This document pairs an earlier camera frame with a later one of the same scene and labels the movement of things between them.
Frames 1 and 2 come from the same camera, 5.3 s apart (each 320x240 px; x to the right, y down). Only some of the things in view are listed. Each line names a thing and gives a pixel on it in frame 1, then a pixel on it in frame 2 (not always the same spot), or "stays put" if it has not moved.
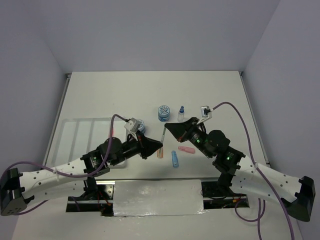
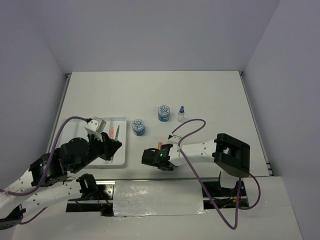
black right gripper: [179, 129] → [171, 168]
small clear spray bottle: [180, 116] stays put
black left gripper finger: [150, 143] → [111, 143]
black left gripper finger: [149, 147] → [111, 147]
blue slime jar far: [163, 113] stays put
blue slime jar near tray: [141, 127] stays put
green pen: [164, 132] → [116, 139]
